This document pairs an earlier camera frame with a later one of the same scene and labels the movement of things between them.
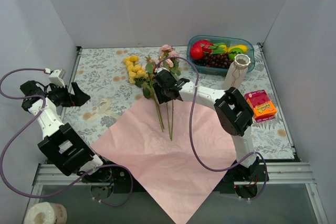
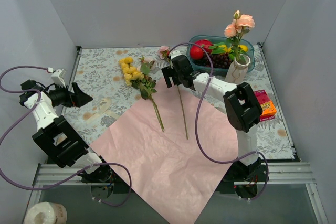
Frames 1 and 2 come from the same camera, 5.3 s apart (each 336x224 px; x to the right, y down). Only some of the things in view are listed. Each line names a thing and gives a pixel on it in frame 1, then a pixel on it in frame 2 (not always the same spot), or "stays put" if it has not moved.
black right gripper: [159, 85] → [169, 74]
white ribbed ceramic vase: [237, 72] stays put
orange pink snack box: [261, 105] stays put
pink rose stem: [167, 56] → [241, 25]
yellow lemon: [243, 48] stays put
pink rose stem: [148, 91] → [163, 52]
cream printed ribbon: [104, 104] stays put
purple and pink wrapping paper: [179, 152] stays put
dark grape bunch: [219, 61] stays put
